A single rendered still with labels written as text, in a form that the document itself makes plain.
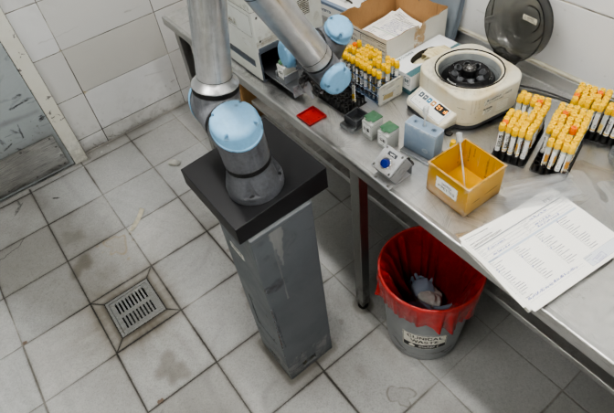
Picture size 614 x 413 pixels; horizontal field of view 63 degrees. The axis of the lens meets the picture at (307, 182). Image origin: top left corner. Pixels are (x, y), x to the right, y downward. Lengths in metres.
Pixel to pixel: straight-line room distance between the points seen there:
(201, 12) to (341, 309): 1.39
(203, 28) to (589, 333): 1.02
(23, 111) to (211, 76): 1.82
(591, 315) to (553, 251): 0.16
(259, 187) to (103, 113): 1.99
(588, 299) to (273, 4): 0.89
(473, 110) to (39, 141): 2.26
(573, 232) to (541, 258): 0.11
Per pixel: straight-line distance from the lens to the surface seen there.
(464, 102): 1.46
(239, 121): 1.14
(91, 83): 3.00
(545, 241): 1.28
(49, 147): 3.04
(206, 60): 1.18
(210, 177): 1.36
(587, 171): 1.49
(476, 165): 1.37
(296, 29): 1.08
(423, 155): 1.41
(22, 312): 2.61
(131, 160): 3.00
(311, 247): 1.46
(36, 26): 2.82
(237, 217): 1.25
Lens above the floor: 1.87
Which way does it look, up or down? 47 degrees down
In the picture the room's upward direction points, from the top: 8 degrees counter-clockwise
